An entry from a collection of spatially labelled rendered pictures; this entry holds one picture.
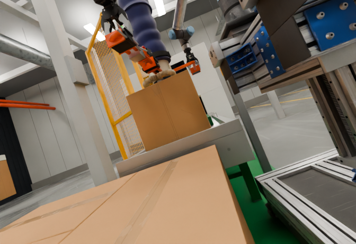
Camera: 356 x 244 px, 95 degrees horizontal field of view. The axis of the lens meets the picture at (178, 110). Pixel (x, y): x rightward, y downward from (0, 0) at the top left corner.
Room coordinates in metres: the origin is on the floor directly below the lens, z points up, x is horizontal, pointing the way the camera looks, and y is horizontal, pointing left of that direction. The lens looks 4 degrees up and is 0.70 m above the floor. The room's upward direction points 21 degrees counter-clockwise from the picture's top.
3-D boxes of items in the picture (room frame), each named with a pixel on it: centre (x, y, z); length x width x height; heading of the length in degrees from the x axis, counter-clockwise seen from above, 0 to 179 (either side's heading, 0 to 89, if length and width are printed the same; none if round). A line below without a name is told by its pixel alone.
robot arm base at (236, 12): (0.82, -0.46, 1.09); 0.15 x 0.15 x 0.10
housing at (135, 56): (0.77, 0.09, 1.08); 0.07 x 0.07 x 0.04; 81
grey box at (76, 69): (1.74, 0.87, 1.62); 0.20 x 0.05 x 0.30; 172
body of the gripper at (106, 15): (0.66, 0.10, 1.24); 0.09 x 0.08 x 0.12; 171
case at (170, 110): (1.22, 0.02, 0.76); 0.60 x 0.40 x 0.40; 171
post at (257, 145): (1.36, -0.50, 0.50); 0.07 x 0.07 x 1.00; 82
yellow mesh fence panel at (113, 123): (1.97, 0.65, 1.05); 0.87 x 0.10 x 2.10; 44
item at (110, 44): (0.63, 0.12, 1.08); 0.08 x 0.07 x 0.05; 171
